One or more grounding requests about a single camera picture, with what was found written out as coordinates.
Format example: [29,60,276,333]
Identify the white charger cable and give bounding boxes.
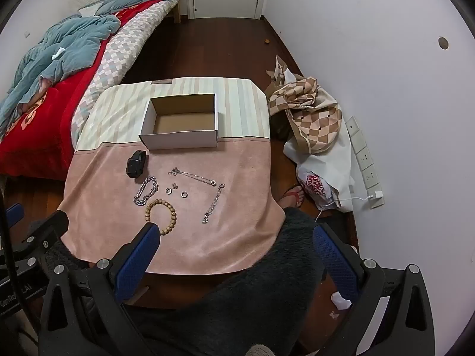
[315,194,375,224]

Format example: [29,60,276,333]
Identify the person's foot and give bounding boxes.
[276,185,307,210]

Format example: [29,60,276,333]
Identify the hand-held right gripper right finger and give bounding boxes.
[313,223,436,356]

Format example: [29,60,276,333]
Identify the thin silver chain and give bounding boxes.
[168,168,217,186]

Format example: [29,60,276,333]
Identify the pink striped covered table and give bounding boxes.
[57,77,286,276]

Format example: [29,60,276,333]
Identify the white cardboard box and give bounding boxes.
[139,93,219,150]

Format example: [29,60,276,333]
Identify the silver clasp bracelet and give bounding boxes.
[201,183,226,224]

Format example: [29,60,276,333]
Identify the blue quilt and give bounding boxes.
[0,0,182,128]

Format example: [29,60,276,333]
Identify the brown checkered cloth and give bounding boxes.
[268,77,343,154]

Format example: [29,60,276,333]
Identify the black smartwatch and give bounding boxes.
[126,150,148,179]

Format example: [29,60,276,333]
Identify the white plastic bag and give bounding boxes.
[284,119,359,213]

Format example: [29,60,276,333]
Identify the red flip-flop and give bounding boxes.
[282,188,306,208]

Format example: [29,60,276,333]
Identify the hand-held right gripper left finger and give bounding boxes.
[39,222,162,356]

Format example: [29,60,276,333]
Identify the wooden bed leg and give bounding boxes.
[172,0,190,23]

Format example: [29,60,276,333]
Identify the thick silver chain bracelet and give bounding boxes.
[134,175,159,206]

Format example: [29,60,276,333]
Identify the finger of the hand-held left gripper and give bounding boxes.
[5,203,25,228]
[15,210,70,260]

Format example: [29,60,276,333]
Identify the checkered bed sheet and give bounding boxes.
[70,0,176,139]

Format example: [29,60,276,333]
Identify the bed with red blanket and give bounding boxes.
[0,0,164,180]

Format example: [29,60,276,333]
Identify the wooden bead bracelet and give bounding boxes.
[145,199,178,236]

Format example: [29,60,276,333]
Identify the red printed plastic bag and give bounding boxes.
[297,172,340,211]

